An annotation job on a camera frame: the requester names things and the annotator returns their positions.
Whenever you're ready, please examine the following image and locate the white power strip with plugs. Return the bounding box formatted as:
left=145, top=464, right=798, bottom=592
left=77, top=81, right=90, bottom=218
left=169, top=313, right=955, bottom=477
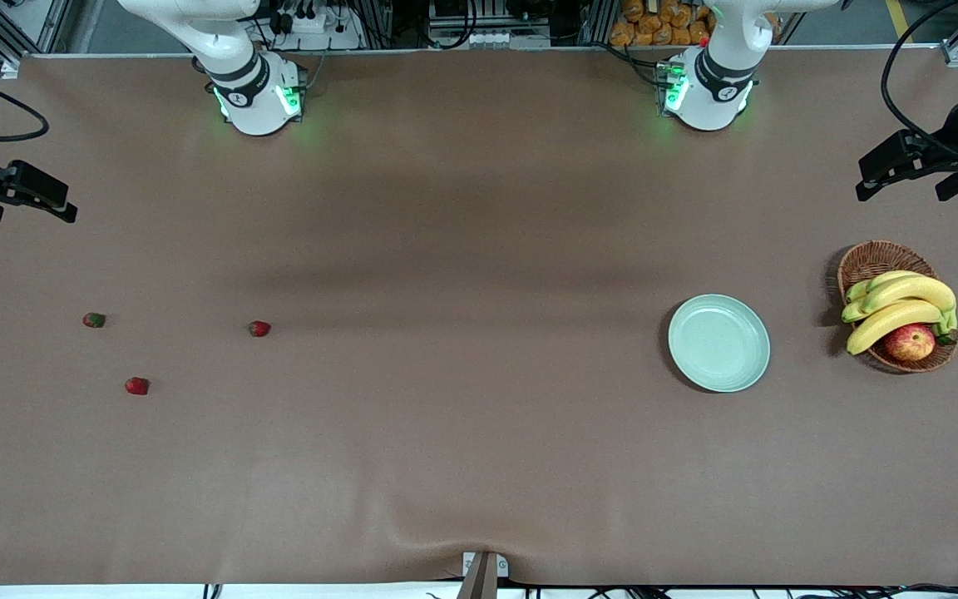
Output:
left=267, top=0, right=363, bottom=51

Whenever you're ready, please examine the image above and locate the brown table cloth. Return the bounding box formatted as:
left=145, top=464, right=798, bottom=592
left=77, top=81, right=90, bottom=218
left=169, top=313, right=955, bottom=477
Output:
left=0, top=46, right=958, bottom=587

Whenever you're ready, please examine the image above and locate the red yellow apple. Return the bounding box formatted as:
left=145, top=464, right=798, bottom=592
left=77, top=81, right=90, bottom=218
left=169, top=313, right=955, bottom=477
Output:
left=884, top=324, right=937, bottom=363

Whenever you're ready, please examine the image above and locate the brown camera post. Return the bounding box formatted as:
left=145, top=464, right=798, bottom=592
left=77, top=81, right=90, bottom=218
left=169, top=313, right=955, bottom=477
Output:
left=456, top=553, right=499, bottom=599

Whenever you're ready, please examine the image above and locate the yellow banana bunch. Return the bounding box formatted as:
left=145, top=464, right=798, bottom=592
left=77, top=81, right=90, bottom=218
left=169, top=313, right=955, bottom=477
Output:
left=841, top=270, right=958, bottom=357

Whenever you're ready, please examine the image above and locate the white connector strip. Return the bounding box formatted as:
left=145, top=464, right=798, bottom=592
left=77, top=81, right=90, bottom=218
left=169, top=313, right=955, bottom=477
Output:
left=429, top=29, right=551, bottom=49

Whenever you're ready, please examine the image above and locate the pale green round plate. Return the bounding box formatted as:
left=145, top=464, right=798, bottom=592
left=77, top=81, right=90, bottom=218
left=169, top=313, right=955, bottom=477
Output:
left=667, top=294, right=772, bottom=394

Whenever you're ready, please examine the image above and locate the metal clamp bracket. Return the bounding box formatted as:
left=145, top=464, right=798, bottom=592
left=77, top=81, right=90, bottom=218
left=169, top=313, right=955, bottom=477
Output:
left=461, top=551, right=510, bottom=580

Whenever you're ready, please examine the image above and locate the brown wicker basket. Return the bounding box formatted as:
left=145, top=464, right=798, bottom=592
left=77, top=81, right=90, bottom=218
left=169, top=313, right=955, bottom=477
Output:
left=837, top=240, right=958, bottom=374

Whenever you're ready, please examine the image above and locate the orange bread rolls heap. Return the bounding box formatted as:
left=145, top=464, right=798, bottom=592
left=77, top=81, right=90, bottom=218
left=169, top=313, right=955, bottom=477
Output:
left=610, top=0, right=717, bottom=47

